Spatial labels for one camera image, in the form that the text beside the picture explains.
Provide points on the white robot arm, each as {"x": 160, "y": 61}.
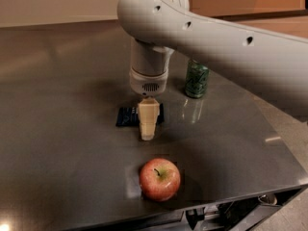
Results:
{"x": 271, "y": 65}

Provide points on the green soda can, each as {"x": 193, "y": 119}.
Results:
{"x": 196, "y": 79}

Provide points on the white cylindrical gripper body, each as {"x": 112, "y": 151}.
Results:
{"x": 148, "y": 83}

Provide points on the red apple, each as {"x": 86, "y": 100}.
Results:
{"x": 159, "y": 179}

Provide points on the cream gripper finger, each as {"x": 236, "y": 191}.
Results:
{"x": 148, "y": 111}

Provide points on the dark blue snack bar wrapper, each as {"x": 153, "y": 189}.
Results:
{"x": 128, "y": 117}

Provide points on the dark cabinet hardware under table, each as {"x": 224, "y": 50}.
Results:
{"x": 241, "y": 215}

